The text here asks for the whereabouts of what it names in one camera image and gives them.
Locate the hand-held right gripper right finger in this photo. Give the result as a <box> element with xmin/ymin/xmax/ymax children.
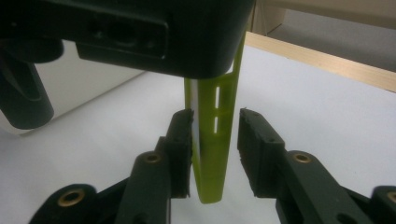
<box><xmin>237</xmin><ymin>107</ymin><xmax>288</xmax><ymax>199</ymax></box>

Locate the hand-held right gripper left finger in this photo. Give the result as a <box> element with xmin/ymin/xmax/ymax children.
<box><xmin>154</xmin><ymin>108</ymin><xmax>194</xmax><ymax>199</ymax></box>

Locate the green cartoon phone case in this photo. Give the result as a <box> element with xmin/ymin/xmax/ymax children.
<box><xmin>183</xmin><ymin>29</ymin><xmax>247</xmax><ymax>204</ymax></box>

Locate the light wooden table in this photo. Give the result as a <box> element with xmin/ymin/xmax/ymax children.
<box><xmin>245</xmin><ymin>31</ymin><xmax>396</xmax><ymax>93</ymax></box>

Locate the light wooden shelf unit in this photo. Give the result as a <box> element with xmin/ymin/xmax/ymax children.
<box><xmin>248</xmin><ymin>0</ymin><xmax>396</xmax><ymax>35</ymax></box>

